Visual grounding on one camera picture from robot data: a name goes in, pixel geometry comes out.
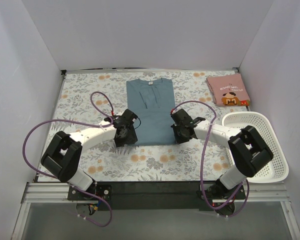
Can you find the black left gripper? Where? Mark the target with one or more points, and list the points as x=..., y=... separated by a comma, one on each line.
x=133, y=135

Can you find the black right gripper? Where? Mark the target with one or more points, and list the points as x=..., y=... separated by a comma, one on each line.
x=175, y=133

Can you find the blue t shirt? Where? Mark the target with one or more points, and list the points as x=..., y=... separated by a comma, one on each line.
x=152, y=101

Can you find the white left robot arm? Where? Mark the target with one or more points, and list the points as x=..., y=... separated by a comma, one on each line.
x=62, y=156

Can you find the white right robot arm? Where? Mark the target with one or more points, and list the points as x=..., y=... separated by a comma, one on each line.
x=249, y=150

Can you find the floral table mat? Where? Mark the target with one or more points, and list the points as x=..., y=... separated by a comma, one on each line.
x=83, y=98

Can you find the folded pink t shirt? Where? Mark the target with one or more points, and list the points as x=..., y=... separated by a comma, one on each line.
x=228, y=90

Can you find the white perforated plastic basket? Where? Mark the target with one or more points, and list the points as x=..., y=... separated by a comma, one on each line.
x=277, y=169

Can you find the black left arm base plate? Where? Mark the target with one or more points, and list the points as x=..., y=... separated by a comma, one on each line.
x=103, y=191

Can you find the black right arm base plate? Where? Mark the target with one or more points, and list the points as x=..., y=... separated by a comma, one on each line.
x=222, y=201

